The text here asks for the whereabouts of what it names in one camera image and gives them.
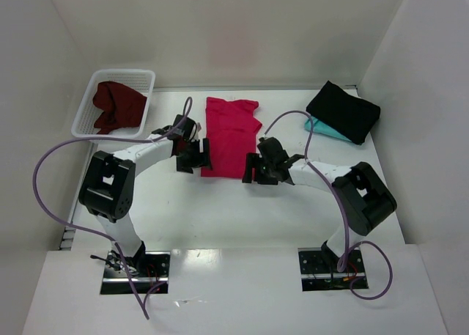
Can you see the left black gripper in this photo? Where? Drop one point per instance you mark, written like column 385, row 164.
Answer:
column 196, row 156

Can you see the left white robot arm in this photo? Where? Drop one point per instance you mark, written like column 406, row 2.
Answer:
column 108, row 186

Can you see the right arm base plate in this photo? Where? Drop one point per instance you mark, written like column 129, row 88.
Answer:
column 317, row 275

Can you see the teal folded t shirt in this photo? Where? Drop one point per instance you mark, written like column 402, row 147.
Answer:
column 321, row 128

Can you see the black folded t shirt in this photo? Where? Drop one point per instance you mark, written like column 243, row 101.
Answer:
column 352, row 117

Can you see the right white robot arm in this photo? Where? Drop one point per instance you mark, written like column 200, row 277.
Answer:
column 364, row 200

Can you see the pink t shirt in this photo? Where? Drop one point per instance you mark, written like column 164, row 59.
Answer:
column 231, row 128

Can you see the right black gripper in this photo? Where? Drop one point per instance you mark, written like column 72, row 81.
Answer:
column 259, row 168

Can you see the white plastic basket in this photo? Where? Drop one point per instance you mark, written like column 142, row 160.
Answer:
column 142, row 81

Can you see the dark red t shirt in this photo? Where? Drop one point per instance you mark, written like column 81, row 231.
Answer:
column 121, row 106

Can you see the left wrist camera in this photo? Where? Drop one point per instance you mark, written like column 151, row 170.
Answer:
column 197, row 130

